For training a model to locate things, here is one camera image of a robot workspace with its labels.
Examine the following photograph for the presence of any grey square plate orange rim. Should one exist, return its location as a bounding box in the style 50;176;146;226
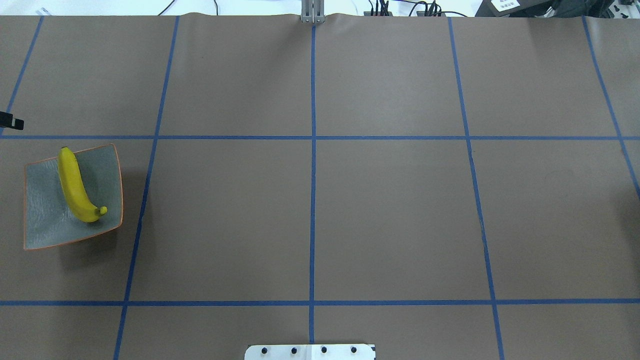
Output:
23;143;124;251

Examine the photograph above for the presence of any black box white label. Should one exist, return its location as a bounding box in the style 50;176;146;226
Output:
474;0;554;18

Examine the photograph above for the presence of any aluminium frame post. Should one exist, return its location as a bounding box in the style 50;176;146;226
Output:
301;0;325;25

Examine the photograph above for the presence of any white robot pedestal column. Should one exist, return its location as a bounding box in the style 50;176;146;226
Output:
244;343;377;360

